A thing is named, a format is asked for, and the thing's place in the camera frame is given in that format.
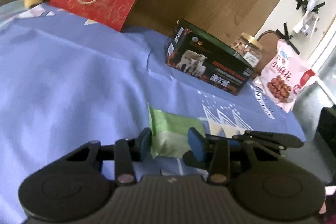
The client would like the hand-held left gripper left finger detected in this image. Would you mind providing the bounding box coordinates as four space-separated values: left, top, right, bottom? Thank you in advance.
64 127 153 186

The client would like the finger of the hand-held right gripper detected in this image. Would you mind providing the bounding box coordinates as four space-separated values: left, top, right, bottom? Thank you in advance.
206 130 307 149

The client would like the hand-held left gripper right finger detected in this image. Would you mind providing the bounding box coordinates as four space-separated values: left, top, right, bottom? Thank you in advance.
182 127 285 186

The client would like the pale green wafer packet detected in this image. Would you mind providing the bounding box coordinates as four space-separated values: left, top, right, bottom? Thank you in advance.
147 103 206 159

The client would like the black box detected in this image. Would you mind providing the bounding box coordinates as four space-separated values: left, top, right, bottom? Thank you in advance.
317 107 336 184

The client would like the pink fried twist snack bag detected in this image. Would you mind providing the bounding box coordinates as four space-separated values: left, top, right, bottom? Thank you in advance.
253 39 319 113

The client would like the black tin box sheep print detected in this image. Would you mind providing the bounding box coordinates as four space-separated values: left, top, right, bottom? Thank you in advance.
164 19 255 96

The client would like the clear nut jar gold lid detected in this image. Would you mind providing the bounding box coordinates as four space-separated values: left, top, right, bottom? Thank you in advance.
231 32 263 67

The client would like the blue printed bedsheet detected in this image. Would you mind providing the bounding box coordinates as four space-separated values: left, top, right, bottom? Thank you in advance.
0 2 306 224

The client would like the brown chair back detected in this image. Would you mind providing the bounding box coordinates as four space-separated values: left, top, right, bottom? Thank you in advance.
256 30 286 47

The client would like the black tape strip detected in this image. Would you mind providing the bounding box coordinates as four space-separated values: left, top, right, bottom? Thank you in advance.
283 22 300 54

